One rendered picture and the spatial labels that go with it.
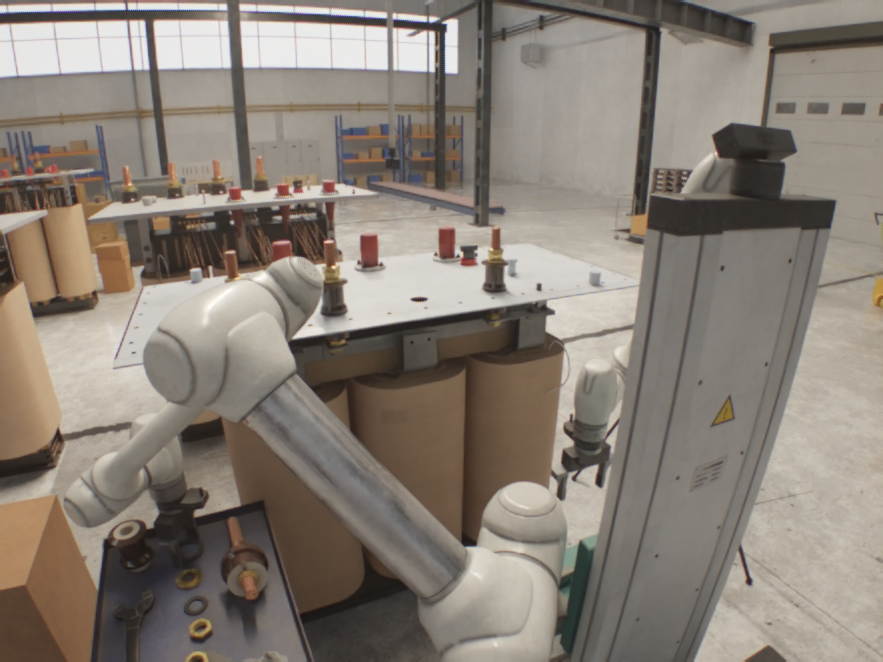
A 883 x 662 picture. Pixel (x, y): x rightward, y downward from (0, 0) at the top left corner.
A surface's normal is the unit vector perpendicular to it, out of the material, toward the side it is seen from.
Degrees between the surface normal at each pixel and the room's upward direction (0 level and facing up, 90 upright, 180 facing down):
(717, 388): 90
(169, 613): 0
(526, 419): 90
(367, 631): 0
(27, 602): 90
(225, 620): 0
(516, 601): 42
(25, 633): 90
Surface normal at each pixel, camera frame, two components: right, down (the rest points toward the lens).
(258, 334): 0.73, -0.50
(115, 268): 0.26, 0.35
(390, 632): 0.00, -0.93
